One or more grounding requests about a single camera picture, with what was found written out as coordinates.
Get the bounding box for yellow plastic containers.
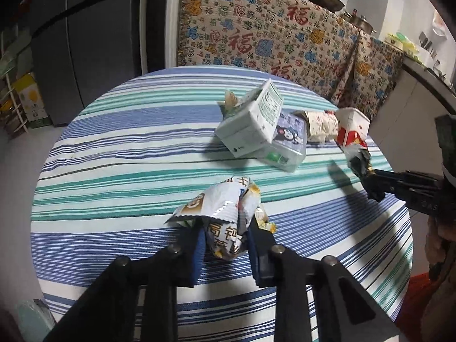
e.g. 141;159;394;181
386;32;419;58

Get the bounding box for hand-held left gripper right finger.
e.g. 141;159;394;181
246;215;407;342

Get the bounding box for silver snack packet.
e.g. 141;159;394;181
164;176;276;260

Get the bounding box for cartoon print plastic box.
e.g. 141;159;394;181
249;112;309;173

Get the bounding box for large floral printed cloth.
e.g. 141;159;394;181
176;0;362;102

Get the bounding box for small floral printed cloth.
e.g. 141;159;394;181
329;30;406;122

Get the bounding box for pale green plastic item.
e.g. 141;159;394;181
14;297;58;335

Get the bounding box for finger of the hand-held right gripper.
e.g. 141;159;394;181
363;182;442;218
370;169;442;190

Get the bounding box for blue green striped tablecloth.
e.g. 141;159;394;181
30;65;414;342

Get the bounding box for white knife block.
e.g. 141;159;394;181
418;31;440;61

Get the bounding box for beige patterned wrapper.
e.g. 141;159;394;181
294;110;339;143

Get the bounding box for person's right hand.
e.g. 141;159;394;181
426;217;456;275

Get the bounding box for yellow white cardboard box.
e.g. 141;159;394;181
14;73;52;129

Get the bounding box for red and white carton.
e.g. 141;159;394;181
335;107;371;148

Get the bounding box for dark grey refrigerator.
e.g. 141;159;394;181
27;0;148;127

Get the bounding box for white green milk carton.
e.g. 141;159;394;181
215;79;284;158

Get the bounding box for black gold wrapper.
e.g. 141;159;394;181
345;144;374;182

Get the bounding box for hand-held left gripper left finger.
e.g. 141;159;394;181
43;217;209;342

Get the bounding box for steel pot with lid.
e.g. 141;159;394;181
340;9;377;33

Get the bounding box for white kitchen cabinet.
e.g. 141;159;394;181
370;55;456;172

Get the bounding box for white storage rack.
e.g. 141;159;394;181
0;25;29;139

